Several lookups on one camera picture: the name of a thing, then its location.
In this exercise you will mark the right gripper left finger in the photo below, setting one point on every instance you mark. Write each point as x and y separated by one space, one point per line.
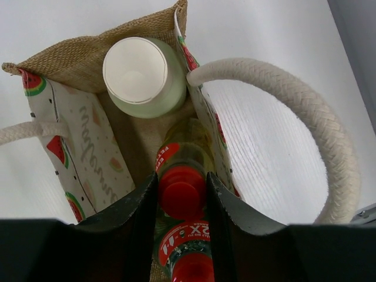
113 245

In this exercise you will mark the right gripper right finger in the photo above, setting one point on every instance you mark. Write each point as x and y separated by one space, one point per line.
249 246

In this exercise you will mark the yellow bottle red cap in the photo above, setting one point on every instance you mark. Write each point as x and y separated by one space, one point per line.
182 163

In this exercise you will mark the watermelon print canvas bag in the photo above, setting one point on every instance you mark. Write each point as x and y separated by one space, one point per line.
110 153

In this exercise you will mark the green bottle red label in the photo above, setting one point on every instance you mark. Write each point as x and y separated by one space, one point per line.
182 249

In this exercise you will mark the pale green white-capped bottle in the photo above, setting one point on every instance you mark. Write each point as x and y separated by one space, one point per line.
144 77

